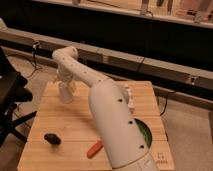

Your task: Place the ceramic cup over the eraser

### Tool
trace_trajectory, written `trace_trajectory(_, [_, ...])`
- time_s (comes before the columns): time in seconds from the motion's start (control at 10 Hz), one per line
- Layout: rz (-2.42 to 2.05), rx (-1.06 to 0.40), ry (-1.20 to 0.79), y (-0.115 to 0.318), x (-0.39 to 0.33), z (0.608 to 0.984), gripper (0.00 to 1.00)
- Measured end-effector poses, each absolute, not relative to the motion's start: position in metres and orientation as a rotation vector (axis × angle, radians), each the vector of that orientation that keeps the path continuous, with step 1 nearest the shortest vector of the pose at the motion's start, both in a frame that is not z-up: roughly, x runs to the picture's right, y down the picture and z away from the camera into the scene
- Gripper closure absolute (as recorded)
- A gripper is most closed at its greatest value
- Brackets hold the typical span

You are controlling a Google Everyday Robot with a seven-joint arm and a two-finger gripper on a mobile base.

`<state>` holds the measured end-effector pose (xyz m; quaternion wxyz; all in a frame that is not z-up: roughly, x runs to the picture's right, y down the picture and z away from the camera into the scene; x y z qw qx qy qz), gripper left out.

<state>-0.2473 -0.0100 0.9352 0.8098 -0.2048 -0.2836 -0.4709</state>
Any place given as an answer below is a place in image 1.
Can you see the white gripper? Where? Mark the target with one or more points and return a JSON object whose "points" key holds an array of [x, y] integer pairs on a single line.
{"points": [[63, 76]]}

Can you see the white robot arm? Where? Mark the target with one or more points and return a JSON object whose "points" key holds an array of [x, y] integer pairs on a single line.
{"points": [[123, 142]]}

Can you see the black eraser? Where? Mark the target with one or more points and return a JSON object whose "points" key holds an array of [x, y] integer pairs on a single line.
{"points": [[52, 139]]}

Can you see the black office chair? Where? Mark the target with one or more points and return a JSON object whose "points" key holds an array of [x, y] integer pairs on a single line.
{"points": [[12, 90]]}

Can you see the white small block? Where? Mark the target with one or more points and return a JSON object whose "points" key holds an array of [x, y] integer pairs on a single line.
{"points": [[130, 102]]}

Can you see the orange carrot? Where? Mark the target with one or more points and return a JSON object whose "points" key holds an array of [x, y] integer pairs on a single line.
{"points": [[94, 149]]}

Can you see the green plate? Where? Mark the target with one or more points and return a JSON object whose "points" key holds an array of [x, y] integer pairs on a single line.
{"points": [[146, 132]]}

